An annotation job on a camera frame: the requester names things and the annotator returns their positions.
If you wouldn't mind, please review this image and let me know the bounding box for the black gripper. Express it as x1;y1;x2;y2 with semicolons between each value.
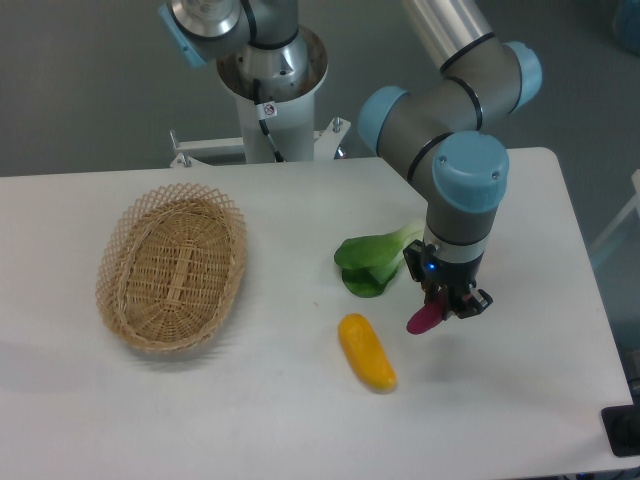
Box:
403;240;493;321

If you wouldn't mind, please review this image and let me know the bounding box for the purple sweet potato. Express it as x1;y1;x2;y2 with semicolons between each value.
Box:
406;301;444;335

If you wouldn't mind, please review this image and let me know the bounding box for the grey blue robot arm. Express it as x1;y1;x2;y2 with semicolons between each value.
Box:
159;1;542;334

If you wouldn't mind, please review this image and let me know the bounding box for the green bok choy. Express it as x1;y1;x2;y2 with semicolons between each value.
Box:
333;220;425;298

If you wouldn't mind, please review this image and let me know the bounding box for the black device at table edge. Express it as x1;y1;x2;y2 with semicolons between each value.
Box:
601;405;639;458

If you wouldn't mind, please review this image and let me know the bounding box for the woven wicker basket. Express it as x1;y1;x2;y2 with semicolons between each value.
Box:
96;183;247;353

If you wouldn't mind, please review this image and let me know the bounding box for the white metal base frame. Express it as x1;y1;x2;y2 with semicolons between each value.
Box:
169;117;352;168

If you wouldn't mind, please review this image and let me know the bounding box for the white frame at right edge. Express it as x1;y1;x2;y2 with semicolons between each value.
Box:
588;170;639;270

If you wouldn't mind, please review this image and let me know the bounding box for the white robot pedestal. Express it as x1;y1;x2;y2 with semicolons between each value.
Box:
216;26;328;164

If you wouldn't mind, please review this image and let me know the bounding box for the black cable on pedestal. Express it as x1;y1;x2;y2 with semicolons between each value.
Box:
252;78;286;164

